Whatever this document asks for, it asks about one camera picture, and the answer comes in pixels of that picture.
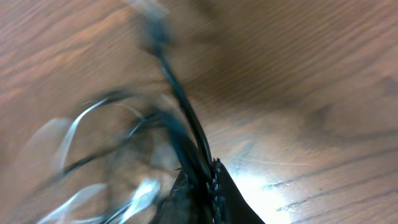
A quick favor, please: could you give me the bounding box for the black cable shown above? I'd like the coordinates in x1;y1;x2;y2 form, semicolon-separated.
34;9;215;224

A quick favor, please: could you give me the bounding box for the white cable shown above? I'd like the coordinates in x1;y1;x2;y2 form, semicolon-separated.
35;98;162;224

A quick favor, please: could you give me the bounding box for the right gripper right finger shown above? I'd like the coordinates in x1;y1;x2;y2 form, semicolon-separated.
213;159;265;224

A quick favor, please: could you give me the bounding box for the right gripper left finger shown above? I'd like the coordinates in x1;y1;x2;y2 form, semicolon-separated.
150;170;198;224

